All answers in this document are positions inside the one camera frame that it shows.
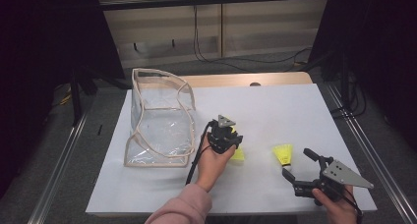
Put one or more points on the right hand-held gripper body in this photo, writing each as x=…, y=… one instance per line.
x=341, y=175

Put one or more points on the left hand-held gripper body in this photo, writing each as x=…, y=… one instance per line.
x=223, y=137

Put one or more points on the person's left hand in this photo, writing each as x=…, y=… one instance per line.
x=211, y=166

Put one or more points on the person's right hand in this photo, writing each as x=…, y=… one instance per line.
x=341, y=211

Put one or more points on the white table sheet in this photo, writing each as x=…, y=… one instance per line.
x=262, y=102

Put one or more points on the clear bag with beige trim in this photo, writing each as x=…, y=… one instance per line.
x=164, y=129

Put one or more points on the small black floor object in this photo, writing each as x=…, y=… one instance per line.
x=99, y=129

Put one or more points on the black curtain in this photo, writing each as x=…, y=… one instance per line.
x=39, y=53
x=377, y=37

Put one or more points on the black horizontal bar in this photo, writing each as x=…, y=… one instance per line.
x=213, y=0

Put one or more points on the black stand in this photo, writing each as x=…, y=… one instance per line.
x=76, y=99

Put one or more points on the metal floor rail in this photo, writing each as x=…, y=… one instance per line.
x=59, y=165
x=370, y=152

